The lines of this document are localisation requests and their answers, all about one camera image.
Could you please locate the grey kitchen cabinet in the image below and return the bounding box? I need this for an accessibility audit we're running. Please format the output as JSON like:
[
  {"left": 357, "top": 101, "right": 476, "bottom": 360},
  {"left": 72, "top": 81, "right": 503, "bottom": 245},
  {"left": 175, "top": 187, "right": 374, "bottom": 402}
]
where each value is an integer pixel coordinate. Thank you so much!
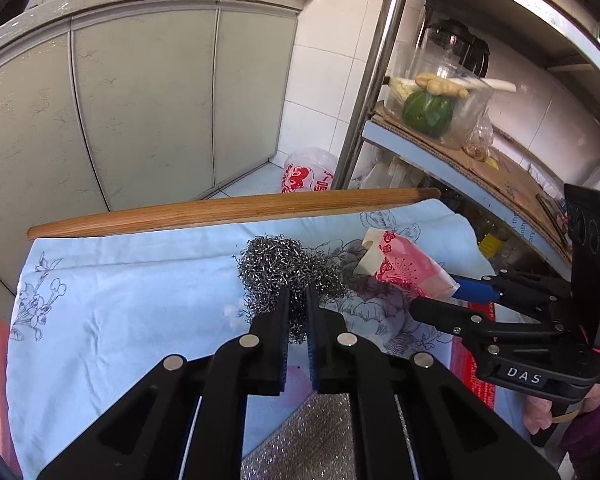
[{"left": 0, "top": 0, "right": 308, "bottom": 293}]

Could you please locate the red printed plastic bag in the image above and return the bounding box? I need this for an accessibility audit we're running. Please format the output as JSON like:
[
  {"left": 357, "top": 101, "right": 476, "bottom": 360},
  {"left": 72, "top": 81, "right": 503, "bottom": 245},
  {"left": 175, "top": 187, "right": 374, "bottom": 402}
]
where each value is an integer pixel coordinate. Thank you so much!
[{"left": 281, "top": 147, "right": 340, "bottom": 194}]

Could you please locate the white scallion stalk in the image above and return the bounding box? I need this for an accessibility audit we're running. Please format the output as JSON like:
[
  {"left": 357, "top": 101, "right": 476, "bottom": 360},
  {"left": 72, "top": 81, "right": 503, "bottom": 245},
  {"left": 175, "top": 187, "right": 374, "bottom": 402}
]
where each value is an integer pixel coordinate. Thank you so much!
[{"left": 390, "top": 76, "right": 517, "bottom": 94}]

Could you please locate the green squash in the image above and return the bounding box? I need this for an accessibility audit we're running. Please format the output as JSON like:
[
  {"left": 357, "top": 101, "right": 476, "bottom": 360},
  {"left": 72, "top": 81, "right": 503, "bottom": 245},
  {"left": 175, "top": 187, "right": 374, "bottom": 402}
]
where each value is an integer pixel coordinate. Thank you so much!
[{"left": 402, "top": 89, "right": 455, "bottom": 139}]

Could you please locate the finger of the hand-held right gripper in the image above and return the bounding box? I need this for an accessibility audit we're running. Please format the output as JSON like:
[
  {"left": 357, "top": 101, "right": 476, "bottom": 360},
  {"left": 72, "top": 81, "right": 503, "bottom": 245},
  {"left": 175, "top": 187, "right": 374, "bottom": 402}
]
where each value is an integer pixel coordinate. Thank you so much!
[
  {"left": 447, "top": 268, "right": 575, "bottom": 322},
  {"left": 410, "top": 296, "right": 567, "bottom": 357}
]

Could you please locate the person's purple clothing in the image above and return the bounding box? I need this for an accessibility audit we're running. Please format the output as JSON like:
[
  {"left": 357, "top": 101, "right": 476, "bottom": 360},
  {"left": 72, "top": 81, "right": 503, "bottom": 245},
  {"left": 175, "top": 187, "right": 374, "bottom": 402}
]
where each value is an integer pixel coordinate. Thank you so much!
[{"left": 555, "top": 384, "right": 600, "bottom": 480}]

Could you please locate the yellow label oil bottle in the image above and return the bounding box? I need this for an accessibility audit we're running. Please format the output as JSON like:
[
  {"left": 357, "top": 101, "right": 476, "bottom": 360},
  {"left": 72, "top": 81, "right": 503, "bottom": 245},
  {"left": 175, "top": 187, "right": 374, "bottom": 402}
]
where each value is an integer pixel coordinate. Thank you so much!
[{"left": 476, "top": 231, "right": 505, "bottom": 262}]

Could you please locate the red cardboard box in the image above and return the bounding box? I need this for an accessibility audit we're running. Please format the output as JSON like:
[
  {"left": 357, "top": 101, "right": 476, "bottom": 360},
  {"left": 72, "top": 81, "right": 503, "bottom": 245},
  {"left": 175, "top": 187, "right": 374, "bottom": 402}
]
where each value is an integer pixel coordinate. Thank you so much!
[{"left": 449, "top": 304, "right": 500, "bottom": 412}]

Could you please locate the metal shelf rack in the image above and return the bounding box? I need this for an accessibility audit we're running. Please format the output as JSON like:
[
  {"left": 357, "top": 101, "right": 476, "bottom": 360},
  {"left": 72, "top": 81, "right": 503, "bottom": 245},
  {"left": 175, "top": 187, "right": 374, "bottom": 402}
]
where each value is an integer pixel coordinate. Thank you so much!
[{"left": 332, "top": 0, "right": 600, "bottom": 281}]

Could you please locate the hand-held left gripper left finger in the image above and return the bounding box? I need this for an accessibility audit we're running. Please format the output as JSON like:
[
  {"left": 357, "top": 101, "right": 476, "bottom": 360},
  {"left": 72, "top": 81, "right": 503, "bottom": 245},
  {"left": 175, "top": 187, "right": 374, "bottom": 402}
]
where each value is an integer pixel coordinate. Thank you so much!
[{"left": 37, "top": 285, "right": 292, "bottom": 480}]

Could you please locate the steel wool ball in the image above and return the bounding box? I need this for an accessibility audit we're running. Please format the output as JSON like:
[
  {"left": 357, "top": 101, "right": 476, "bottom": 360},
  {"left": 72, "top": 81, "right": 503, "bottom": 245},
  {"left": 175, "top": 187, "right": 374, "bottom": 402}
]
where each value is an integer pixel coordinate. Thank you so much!
[{"left": 232, "top": 235, "right": 352, "bottom": 345}]

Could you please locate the cream printed paper bag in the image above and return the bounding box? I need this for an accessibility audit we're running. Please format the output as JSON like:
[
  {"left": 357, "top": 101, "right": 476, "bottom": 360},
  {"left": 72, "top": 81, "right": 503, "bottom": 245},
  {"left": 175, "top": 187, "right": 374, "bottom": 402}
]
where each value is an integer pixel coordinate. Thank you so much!
[{"left": 352, "top": 227, "right": 462, "bottom": 302}]

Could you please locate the clear plastic container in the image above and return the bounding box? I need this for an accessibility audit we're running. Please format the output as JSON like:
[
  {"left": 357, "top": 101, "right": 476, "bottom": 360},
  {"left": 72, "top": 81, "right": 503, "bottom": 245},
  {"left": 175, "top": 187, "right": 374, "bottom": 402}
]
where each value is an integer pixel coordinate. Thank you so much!
[{"left": 384, "top": 52, "right": 488, "bottom": 150}]

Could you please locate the cardboard sheet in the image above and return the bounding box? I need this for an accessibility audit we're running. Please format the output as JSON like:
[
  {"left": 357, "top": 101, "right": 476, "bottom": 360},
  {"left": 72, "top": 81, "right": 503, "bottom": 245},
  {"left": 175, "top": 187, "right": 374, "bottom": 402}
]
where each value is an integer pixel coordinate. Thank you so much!
[{"left": 370, "top": 101, "right": 577, "bottom": 262}]

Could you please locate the small bag of spices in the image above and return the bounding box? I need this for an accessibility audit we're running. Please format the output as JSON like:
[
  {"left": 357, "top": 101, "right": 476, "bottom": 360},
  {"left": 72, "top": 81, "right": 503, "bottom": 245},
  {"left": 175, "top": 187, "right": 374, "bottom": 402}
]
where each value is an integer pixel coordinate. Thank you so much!
[{"left": 461, "top": 109, "right": 496, "bottom": 162}]

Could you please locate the wooden rolling pin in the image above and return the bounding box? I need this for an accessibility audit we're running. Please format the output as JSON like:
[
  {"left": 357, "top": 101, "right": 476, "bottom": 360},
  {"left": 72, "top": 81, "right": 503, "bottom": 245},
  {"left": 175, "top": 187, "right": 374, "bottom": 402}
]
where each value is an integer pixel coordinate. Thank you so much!
[{"left": 27, "top": 187, "right": 442, "bottom": 241}]

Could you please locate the light blue floral tablecloth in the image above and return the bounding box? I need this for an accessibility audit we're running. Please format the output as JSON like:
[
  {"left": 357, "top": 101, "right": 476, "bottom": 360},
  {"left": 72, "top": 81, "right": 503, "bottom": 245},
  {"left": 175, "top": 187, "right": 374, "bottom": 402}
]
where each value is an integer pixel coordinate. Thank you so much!
[{"left": 7, "top": 199, "right": 531, "bottom": 480}]

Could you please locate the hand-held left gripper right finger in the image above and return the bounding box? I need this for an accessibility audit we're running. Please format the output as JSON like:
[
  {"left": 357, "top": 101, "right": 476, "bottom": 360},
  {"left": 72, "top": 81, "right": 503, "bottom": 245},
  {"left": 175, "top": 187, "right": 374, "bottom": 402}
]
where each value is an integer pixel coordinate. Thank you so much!
[{"left": 305, "top": 284, "right": 561, "bottom": 480}]

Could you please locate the person's right hand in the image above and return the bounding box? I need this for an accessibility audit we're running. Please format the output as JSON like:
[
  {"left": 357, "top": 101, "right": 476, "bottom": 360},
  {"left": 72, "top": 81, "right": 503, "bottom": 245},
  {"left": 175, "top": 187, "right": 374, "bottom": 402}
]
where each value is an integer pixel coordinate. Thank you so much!
[{"left": 524, "top": 394, "right": 557, "bottom": 435}]

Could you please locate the ginger root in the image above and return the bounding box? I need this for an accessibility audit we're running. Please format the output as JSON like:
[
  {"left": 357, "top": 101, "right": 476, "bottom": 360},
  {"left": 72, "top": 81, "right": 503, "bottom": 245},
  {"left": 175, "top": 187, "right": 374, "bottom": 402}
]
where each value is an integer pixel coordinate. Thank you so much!
[{"left": 414, "top": 72, "right": 471, "bottom": 100}]

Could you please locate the silver scouring cloth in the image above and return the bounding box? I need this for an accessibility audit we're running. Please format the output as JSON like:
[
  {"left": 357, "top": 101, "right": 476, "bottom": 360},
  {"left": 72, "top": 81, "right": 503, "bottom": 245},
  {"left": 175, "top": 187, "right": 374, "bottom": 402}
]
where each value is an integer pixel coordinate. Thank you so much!
[{"left": 240, "top": 392, "right": 362, "bottom": 480}]

